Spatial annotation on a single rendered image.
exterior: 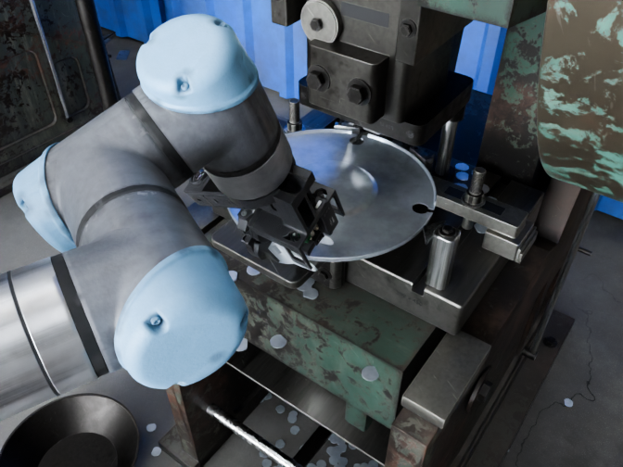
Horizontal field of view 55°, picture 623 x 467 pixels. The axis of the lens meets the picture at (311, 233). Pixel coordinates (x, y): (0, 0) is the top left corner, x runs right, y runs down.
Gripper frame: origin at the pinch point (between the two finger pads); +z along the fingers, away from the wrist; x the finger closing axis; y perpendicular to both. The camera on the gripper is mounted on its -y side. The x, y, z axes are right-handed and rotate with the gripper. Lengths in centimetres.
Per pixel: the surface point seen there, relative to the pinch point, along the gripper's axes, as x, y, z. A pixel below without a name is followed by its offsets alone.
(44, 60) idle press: 42, -153, 68
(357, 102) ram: 18.2, -0.1, -6.4
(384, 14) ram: 26.0, 0.4, -13.0
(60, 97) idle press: 36, -150, 80
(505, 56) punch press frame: 43.3, 8.2, 9.5
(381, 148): 23.6, -2.5, 12.4
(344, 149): 20.5, -7.1, 11.0
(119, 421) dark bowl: -37, -47, 66
